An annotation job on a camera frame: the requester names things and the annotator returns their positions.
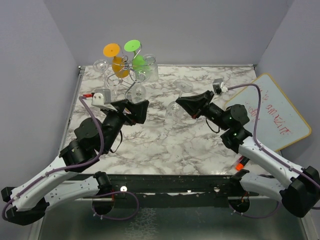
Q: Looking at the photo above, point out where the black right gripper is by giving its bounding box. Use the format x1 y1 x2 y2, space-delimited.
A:
176 90 230 131

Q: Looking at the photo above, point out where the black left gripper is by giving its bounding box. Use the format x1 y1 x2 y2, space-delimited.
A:
101 99 149 154

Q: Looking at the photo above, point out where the orange plastic wine glass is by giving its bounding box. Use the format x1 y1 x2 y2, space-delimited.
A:
103 43 129 79

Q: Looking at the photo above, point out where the green plastic wine glass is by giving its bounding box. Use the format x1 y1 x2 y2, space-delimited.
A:
122 39 149 74

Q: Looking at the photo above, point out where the clear wine glass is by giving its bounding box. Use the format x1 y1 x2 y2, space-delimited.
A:
93 59 118 101
131 69 148 103

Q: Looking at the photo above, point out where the clear wine glass front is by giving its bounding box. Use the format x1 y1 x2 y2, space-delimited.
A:
131 69 148 103

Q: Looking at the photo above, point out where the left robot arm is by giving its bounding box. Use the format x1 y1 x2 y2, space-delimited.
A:
1 96 149 226

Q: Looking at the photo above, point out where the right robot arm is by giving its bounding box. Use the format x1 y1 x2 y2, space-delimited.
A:
176 90 320 218

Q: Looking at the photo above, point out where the chrome wine glass rack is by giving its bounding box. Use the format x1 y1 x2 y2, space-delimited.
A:
103 39 159 103

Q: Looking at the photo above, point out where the red marker pen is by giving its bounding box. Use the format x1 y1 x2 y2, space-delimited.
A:
235 156 250 171

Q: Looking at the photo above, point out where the yellow framed whiteboard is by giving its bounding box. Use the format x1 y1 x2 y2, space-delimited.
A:
225 73 312 152

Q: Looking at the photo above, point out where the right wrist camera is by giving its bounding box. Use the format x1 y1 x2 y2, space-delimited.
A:
212 78 229 95

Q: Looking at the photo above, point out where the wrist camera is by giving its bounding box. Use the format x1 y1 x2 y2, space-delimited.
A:
212 78 229 95
91 88 116 111

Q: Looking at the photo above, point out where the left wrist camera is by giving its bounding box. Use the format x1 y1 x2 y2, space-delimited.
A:
91 88 116 111

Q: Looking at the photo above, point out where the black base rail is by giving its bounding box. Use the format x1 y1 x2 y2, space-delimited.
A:
59 172 251 208

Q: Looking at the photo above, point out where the aluminium frame rail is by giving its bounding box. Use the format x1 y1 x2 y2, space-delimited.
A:
37 179 308 203

